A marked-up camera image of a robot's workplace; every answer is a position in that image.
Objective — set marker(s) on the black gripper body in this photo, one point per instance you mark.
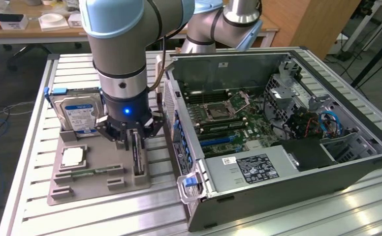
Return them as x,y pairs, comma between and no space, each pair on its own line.
125,108

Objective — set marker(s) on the graphics card with metal bracket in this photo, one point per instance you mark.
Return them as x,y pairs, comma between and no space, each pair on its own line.
137,157

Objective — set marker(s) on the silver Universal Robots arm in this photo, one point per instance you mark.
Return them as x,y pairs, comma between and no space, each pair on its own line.
118,49

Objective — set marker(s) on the hard disk in blue caddy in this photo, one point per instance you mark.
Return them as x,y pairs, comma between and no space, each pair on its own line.
76,115

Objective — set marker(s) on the grey parts rack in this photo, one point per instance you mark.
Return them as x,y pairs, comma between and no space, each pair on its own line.
105,157

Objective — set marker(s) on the silver CPU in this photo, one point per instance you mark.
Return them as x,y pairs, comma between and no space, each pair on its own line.
72,157

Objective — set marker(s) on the green RAM stick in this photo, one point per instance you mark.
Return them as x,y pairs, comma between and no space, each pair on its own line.
88,171

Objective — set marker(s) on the CPU socket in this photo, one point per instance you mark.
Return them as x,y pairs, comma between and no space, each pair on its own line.
215,111

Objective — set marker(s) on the blue expansion slot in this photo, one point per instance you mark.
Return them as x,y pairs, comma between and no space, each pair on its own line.
215,141

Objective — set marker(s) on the installed RAM stick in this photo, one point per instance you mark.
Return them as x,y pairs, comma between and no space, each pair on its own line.
223,127

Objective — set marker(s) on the blue case latch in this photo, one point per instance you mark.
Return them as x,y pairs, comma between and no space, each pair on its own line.
188,182

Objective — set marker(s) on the open metal socket cover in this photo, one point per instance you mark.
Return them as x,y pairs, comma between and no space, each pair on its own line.
237,102

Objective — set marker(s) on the grey power supply unit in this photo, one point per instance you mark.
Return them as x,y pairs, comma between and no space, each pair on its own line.
223,177

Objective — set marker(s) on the green motherboard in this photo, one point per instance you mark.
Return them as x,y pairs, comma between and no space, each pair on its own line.
252,137

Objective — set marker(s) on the black office chair base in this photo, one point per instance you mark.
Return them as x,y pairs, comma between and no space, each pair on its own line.
22,52

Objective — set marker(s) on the plain white box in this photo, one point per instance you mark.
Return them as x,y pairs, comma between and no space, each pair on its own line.
76,20

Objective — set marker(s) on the white square holder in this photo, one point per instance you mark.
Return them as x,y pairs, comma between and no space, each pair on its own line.
53,23

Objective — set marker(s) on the perforated metal disk bay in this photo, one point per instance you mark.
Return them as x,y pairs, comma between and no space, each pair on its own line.
286,103

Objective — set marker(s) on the wooden desk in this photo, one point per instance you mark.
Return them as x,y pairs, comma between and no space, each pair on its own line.
29,34

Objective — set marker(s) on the white box with black lid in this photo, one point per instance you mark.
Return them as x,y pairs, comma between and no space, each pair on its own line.
11,23

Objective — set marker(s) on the open black PC case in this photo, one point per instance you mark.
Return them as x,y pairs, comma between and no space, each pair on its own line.
276,204

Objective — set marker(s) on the wooden cabinet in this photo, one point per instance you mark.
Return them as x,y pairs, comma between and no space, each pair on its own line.
324,29

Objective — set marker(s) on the black slanted stand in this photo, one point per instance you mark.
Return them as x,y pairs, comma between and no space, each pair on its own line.
374,54

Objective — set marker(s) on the black chassis intrusion switch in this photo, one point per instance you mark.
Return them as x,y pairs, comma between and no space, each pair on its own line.
177,94

